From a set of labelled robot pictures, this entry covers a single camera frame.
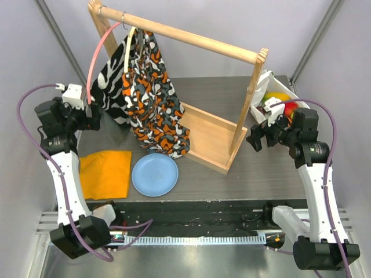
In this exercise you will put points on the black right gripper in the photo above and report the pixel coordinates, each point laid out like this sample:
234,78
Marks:
261,134

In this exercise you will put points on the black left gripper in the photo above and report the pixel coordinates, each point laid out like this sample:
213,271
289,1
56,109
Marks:
88,123

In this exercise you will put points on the red fake apple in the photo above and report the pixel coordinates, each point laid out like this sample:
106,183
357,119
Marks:
289,109

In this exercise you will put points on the white plastic bag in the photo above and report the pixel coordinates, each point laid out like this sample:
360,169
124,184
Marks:
268,83

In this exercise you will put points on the wooden clothes rack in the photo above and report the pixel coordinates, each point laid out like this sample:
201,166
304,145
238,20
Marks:
214,140

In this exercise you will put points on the blue plastic plate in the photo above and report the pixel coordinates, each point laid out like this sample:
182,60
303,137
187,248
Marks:
155,175

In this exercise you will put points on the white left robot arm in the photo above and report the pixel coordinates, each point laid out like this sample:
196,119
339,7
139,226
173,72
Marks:
79,230

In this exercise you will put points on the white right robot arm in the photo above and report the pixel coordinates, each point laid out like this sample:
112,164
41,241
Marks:
321,244

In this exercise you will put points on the yellow fake mango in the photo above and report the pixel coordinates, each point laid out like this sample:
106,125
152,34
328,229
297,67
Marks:
279,95

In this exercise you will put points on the black white zebra garment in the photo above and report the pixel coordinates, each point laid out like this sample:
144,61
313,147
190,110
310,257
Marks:
107,87

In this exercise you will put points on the orange folded cloth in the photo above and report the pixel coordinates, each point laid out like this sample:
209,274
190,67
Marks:
105,175

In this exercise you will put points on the orange grey patterned garment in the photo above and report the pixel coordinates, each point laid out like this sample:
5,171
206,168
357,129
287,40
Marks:
152,105

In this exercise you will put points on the cream clothes hanger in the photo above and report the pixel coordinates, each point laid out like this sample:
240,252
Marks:
127,50

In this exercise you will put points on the pink clothes hanger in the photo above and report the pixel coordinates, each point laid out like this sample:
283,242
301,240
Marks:
93,61

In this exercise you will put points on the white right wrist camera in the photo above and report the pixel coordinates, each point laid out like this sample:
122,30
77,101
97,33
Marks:
273,107

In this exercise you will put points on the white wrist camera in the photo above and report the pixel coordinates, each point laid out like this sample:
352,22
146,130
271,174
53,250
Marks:
273,107
74,95

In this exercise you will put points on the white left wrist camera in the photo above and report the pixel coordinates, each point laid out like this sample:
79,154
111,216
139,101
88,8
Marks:
74,95

